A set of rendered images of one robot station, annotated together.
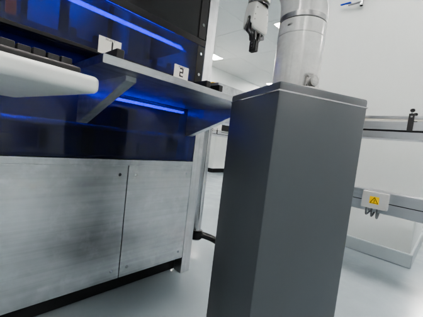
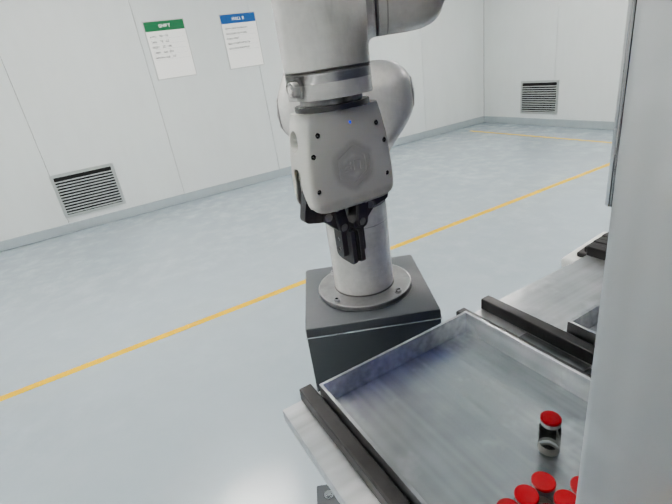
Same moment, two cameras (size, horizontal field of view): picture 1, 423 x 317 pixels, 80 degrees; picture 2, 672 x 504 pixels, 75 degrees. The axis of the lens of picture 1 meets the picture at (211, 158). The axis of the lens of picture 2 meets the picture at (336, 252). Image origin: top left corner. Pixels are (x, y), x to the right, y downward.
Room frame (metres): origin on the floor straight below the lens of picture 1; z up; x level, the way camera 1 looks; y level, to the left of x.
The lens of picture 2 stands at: (1.46, 0.02, 1.30)
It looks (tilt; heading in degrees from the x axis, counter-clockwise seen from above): 24 degrees down; 200
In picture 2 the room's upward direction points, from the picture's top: 9 degrees counter-clockwise
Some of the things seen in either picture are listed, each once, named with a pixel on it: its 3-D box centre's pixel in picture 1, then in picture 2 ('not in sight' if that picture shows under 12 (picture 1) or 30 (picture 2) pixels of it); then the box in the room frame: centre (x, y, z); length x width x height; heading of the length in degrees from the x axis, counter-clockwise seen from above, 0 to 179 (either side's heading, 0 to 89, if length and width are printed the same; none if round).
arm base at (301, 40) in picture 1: (297, 62); (359, 245); (0.69, -0.20, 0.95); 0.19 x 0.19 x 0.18
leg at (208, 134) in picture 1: (202, 181); not in sight; (1.61, 0.04, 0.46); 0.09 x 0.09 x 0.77; 46
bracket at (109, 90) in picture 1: (102, 103); not in sight; (0.79, 0.35, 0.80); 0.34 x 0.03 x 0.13; 46
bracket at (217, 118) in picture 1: (213, 124); not in sight; (1.15, 0.01, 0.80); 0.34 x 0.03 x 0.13; 46
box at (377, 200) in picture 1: (375, 200); not in sight; (1.38, -0.92, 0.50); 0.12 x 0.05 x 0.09; 46
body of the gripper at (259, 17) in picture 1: (257, 18); (337, 149); (1.02, -0.11, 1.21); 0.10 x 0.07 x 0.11; 136
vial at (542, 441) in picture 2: not in sight; (549, 434); (1.08, 0.10, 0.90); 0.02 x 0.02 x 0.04
